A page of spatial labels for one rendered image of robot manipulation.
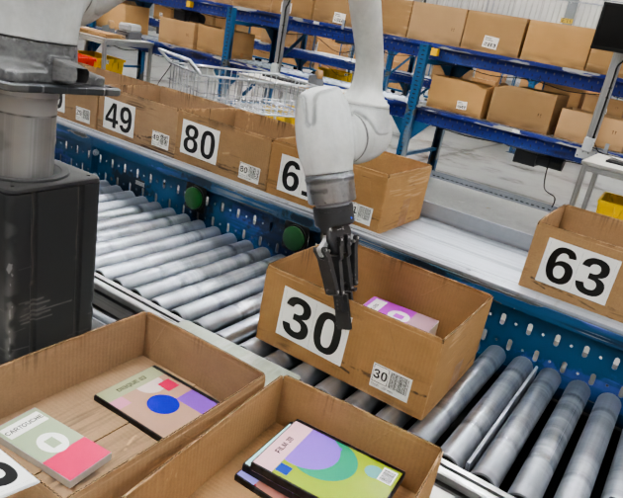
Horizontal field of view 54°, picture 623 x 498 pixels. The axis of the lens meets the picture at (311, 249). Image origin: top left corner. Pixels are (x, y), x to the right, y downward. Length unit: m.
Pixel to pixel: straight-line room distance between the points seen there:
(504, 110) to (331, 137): 4.94
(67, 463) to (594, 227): 1.39
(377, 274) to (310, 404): 0.51
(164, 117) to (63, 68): 1.12
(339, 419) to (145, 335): 0.40
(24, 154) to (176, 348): 0.41
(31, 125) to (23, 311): 0.31
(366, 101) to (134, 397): 0.68
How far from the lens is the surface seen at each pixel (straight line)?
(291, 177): 1.80
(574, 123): 5.84
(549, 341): 1.55
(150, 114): 2.17
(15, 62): 1.03
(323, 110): 1.08
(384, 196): 1.65
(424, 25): 6.55
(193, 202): 1.96
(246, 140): 1.89
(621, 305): 1.53
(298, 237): 1.72
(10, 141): 1.08
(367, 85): 1.22
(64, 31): 1.06
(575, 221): 1.80
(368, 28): 1.18
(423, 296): 1.41
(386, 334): 1.14
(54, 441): 0.99
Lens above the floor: 1.39
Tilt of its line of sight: 20 degrees down
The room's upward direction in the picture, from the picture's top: 11 degrees clockwise
